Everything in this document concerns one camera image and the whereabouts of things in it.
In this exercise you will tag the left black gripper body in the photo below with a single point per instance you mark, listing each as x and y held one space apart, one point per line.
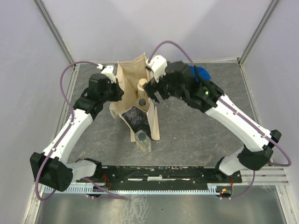
112 93

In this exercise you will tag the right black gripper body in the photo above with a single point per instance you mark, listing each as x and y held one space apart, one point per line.
165 88

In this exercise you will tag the cream canvas tote bag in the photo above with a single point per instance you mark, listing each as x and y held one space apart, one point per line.
132 75

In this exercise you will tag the cream round jar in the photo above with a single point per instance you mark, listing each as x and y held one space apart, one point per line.
141 92

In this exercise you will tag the clear square bottle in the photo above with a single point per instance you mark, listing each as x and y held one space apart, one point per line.
142 104

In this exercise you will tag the clear bottle grey cap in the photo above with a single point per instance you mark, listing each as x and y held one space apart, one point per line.
143 142

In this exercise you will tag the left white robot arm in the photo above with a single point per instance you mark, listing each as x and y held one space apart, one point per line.
51 167

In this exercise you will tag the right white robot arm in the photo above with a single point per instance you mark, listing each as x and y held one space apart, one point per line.
210 99

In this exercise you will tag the blue cloth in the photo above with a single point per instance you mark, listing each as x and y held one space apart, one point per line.
202 72

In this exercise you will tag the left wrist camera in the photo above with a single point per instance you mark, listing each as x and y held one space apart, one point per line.
109 71

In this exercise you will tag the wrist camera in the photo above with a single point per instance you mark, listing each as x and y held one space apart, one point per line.
157 66
109 71

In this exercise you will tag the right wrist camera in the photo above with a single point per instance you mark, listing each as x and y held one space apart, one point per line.
157 66

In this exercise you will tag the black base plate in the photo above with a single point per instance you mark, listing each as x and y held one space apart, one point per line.
156 178

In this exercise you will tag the right aluminium frame post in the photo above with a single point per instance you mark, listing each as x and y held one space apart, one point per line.
258 31

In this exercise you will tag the aluminium frame post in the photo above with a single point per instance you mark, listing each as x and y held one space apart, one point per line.
40 5
258 31

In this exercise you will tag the left aluminium frame post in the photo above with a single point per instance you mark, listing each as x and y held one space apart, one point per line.
40 5

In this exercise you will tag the aluminium frame rail front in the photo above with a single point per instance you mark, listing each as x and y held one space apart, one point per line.
275 173

